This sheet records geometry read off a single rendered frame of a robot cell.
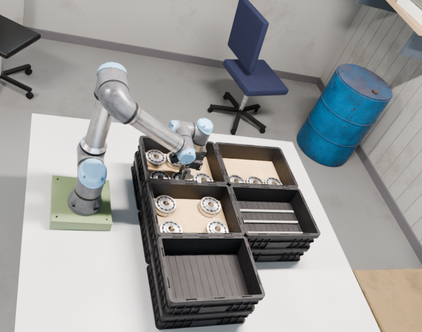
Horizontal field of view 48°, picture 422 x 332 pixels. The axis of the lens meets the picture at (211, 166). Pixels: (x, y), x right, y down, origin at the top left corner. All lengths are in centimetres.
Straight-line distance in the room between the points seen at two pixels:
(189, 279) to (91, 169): 61
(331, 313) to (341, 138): 210
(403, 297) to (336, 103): 158
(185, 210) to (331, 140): 223
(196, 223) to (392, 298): 177
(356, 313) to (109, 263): 119
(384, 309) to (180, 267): 177
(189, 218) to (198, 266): 26
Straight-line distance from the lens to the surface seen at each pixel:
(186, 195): 222
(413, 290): 368
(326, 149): 423
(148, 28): 460
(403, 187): 429
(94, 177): 200
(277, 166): 261
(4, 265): 288
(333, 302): 240
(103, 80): 182
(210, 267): 204
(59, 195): 220
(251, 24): 384
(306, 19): 497
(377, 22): 490
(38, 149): 248
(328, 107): 408
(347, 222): 395
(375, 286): 349
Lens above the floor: 242
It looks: 41 degrees down
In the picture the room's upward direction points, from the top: 24 degrees clockwise
